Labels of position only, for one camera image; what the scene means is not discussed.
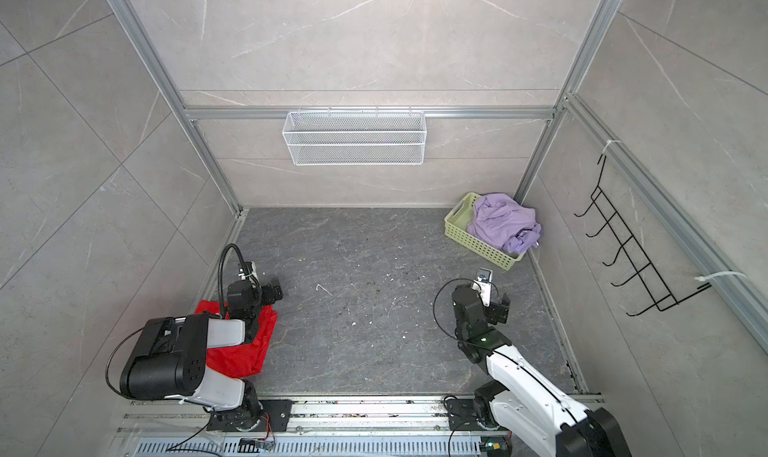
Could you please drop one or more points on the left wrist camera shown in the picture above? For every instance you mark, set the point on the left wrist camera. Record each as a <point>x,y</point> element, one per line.
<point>248,273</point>

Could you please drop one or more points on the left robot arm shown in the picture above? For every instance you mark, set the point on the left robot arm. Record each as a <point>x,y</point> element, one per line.
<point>168,360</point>

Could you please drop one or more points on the purple t-shirt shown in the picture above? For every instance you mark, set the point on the purple t-shirt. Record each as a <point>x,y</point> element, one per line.
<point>505,225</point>

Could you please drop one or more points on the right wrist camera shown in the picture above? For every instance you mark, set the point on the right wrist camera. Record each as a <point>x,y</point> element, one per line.
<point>485,280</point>

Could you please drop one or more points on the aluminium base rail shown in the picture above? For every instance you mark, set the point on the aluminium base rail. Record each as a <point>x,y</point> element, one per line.
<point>395,425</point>

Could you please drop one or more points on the black wire hook rack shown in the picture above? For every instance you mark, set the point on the black wire hook rack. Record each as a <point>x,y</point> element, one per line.
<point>629,248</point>

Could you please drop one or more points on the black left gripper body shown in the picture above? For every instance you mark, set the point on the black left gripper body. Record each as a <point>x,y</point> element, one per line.
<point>267,297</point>

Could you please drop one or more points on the red t-shirt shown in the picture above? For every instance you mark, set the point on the red t-shirt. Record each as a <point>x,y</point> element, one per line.
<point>247,359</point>

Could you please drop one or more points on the white wire mesh basket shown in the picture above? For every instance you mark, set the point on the white wire mesh basket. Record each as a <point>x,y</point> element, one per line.
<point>337,138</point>

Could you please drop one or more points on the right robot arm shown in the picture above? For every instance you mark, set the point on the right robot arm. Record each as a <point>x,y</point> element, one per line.
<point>519,398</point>

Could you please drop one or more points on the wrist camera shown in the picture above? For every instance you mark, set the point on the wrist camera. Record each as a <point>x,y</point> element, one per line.
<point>485,280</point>
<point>248,273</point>

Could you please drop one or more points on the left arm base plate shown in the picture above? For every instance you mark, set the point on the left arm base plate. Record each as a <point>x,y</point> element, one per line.
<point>271,414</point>

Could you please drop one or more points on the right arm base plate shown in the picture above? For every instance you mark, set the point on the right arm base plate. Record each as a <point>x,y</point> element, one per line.
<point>462,415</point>

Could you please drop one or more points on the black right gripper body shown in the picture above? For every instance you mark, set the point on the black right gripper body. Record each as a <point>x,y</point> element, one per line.
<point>497,313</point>

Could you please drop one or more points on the green plastic basket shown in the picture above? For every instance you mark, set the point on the green plastic basket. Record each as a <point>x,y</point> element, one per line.
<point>455,228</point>

